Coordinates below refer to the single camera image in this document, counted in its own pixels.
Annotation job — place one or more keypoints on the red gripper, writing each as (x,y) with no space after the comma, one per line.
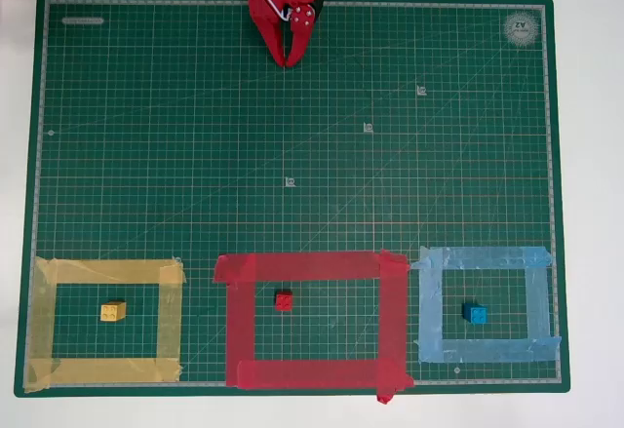
(263,6)

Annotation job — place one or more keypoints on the yellow cube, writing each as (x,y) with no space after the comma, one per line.
(113,311)

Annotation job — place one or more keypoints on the green cutting mat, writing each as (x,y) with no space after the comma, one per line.
(341,155)

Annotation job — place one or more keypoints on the blue cube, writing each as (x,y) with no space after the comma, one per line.
(475,313)

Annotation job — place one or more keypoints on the blue tape square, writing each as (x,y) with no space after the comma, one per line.
(487,257)

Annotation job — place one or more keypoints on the red tape square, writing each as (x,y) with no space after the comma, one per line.
(312,264)

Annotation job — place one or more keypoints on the yellow tape square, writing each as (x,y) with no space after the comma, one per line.
(107,272)

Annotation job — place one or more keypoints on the red cube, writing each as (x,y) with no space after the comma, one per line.
(284,301)

